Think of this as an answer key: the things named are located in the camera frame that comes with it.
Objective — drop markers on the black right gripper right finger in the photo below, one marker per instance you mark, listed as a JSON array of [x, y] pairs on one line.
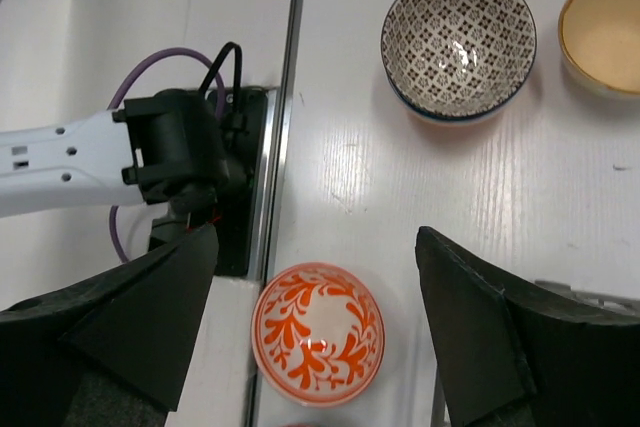
[[513, 353]]

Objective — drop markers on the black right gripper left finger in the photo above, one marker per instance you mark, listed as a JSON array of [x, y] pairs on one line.
[[112, 350]]

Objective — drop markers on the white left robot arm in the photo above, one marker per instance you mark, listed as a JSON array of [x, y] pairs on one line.
[[168, 148]]

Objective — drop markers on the orange floral pattern bowl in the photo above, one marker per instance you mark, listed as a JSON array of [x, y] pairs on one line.
[[318, 335]]

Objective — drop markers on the orange geometric pattern bowl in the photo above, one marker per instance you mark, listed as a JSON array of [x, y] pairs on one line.
[[301, 425]]

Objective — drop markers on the orange bowl under stack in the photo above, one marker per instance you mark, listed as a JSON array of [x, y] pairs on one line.
[[445, 126]]

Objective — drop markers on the tan bowl on table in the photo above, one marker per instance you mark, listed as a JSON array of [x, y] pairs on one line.
[[599, 41]]

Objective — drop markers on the grey wire dish rack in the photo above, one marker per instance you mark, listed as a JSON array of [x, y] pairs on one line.
[[605, 301]]

